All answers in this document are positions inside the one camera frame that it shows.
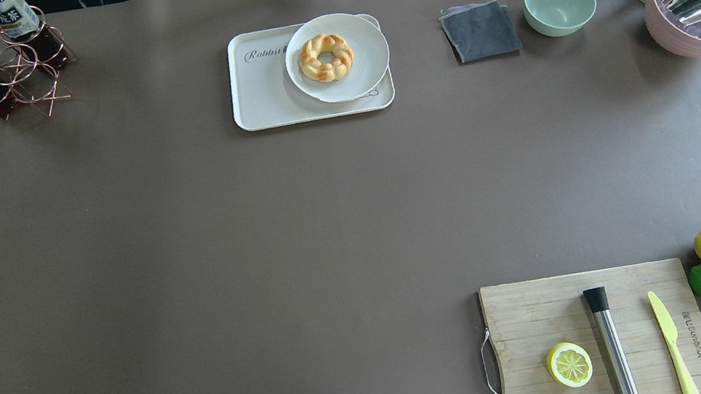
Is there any cream serving tray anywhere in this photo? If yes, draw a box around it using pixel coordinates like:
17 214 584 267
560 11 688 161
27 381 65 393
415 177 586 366
227 23 396 132

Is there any white round plate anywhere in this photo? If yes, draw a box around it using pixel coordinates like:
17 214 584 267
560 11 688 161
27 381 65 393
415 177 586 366
285 13 390 103

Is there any grey folded cloth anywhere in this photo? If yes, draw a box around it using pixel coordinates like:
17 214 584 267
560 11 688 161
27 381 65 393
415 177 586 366
438 0 522 64

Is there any wooden cutting board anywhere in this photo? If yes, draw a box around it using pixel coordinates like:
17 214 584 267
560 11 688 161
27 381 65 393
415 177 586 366
479 259 701 394

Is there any half lemon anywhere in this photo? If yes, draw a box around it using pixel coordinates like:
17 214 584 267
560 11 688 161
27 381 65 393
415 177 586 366
545 342 594 388

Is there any mint green bowl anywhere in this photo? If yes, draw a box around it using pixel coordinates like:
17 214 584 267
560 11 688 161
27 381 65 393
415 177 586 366
523 0 597 38

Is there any yellow plastic knife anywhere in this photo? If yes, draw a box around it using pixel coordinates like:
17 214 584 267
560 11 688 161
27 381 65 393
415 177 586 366
646 291 700 394

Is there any braided ring donut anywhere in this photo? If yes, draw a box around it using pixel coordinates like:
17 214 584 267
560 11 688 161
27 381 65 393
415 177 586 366
298 33 355 83

